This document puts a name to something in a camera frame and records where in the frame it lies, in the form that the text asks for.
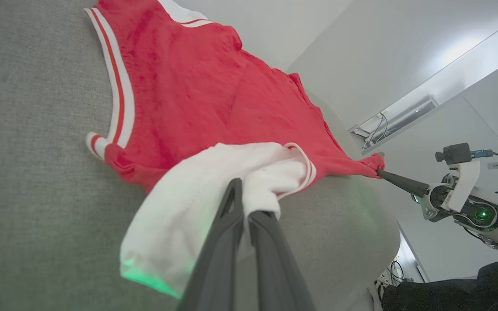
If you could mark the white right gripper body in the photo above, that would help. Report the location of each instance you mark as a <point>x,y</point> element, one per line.
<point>461,194</point>

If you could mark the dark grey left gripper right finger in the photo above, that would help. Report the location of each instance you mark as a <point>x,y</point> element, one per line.
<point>275,259</point>

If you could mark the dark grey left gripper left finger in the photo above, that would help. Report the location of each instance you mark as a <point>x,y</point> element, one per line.
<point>223,242</point>

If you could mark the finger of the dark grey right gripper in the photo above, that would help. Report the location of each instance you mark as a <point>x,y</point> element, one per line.
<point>404,183</point>

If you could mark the red and white jersey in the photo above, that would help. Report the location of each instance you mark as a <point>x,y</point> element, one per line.
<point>197,86</point>

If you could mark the white ceiling vent slot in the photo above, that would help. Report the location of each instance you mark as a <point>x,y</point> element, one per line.
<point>404,116</point>

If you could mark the black fabric bulk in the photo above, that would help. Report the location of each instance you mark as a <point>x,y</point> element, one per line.
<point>456,291</point>

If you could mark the grey fabric sofa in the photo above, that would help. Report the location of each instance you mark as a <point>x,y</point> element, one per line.
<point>37,172</point>

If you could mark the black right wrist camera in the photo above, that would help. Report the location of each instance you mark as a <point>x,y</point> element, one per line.
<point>456,153</point>

